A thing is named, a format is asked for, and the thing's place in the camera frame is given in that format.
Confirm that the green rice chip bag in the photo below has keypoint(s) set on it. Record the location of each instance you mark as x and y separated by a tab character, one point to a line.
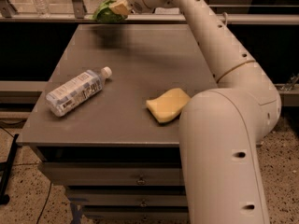
103	14

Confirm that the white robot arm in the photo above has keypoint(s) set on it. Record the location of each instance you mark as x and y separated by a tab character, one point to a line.
220	128

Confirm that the yellow sponge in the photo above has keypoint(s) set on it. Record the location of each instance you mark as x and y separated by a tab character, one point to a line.
169	105

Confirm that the clear plastic water bottle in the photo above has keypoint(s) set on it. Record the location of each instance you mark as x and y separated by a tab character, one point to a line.
76	91

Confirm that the grey drawer cabinet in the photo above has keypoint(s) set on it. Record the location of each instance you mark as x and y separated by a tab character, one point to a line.
111	155

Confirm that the black floor stand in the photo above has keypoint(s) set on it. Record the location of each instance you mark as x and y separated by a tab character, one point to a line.
5	170

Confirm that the metal railing frame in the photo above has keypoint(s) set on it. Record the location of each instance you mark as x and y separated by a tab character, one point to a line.
276	12

